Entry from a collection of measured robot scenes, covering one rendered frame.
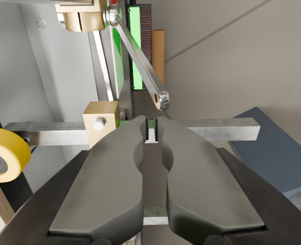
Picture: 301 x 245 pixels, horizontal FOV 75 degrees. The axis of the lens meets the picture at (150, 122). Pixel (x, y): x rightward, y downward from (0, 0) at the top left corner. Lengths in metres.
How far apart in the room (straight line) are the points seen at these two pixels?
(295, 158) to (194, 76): 0.64
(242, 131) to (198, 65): 0.86
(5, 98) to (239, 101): 1.21
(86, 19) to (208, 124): 0.24
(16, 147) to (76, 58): 0.28
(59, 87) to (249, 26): 1.00
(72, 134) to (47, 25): 0.29
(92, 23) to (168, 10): 0.88
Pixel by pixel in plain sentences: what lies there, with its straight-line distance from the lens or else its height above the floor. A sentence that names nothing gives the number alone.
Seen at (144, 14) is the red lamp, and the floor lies 0.70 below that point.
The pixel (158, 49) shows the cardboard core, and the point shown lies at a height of 0.08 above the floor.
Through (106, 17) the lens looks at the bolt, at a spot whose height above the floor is 0.85.
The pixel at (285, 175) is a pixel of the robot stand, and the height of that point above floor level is 0.53.
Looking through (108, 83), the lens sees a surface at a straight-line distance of 0.45.
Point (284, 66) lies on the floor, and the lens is 1.41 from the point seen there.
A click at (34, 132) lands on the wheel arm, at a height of 0.85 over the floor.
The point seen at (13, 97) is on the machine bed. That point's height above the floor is 0.74.
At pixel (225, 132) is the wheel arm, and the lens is 0.36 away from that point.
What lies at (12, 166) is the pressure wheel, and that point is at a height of 0.91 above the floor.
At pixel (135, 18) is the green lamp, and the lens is 0.42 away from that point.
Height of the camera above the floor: 1.12
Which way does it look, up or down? 60 degrees down
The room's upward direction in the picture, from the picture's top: 177 degrees clockwise
